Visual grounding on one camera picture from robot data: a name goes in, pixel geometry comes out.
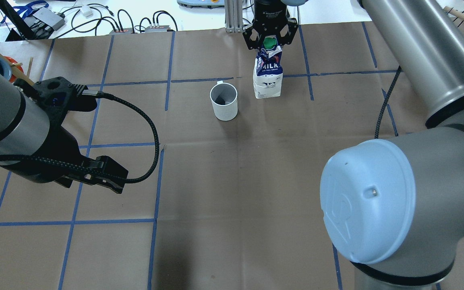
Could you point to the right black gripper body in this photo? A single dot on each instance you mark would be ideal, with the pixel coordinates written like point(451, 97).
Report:
point(270, 14)

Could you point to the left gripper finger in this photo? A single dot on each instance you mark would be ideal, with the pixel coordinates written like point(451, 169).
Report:
point(108, 173)

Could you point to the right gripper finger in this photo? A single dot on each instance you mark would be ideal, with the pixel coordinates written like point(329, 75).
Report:
point(254, 35)
point(285, 32)

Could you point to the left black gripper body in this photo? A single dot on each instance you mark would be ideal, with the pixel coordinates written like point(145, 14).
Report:
point(59, 155)

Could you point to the blue white milk carton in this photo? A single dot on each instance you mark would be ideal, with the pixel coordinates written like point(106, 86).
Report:
point(268, 71)

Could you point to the white ceramic mug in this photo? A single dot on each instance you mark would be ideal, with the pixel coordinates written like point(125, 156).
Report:
point(224, 100)

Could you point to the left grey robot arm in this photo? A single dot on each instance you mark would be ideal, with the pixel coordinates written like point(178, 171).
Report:
point(35, 145)

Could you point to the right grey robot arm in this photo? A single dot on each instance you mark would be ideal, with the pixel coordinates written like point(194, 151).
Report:
point(395, 207)

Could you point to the grey usb hub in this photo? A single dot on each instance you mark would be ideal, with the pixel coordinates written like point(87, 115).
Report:
point(157, 28)
point(123, 31)

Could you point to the orange ceramic mug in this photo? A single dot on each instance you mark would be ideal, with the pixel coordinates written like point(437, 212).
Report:
point(16, 69)

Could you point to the aluminium frame post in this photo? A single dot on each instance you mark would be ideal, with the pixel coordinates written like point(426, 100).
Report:
point(233, 16)

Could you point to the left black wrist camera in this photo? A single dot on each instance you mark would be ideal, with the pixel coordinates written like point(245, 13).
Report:
point(56, 97)

